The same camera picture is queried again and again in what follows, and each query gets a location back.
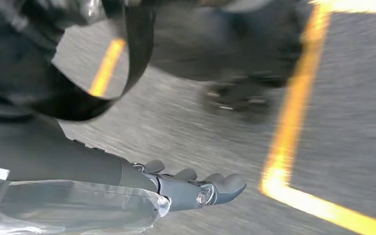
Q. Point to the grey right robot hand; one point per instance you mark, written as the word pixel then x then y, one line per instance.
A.
pixel 45 155

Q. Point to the yellow floor tape square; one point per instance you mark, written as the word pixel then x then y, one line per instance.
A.
pixel 291 113

